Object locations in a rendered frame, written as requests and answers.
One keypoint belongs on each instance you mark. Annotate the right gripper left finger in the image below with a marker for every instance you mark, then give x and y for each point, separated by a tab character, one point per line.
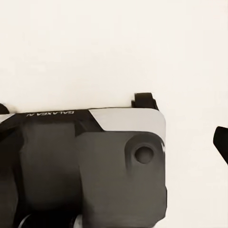
11	143

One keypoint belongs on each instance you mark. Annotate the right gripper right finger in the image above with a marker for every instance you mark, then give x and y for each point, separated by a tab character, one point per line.
220	140

